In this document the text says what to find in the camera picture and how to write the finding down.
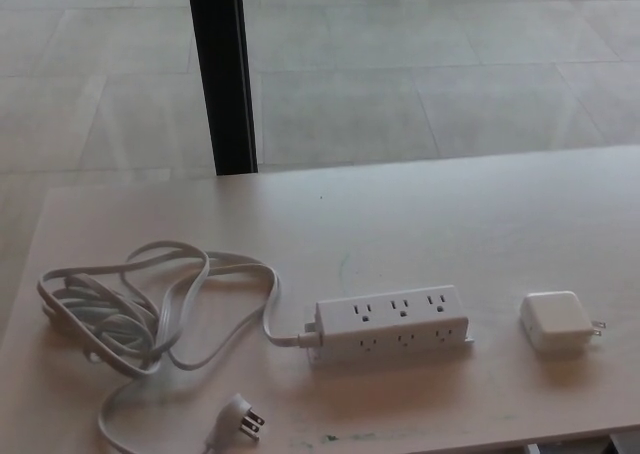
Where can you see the white square charger plug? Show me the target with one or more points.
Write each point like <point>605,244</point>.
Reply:
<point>555,324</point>

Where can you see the black vertical window post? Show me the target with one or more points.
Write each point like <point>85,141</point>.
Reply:
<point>220,74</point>

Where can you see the white multi-outlet power strip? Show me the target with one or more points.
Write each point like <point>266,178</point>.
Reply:
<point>390,326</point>

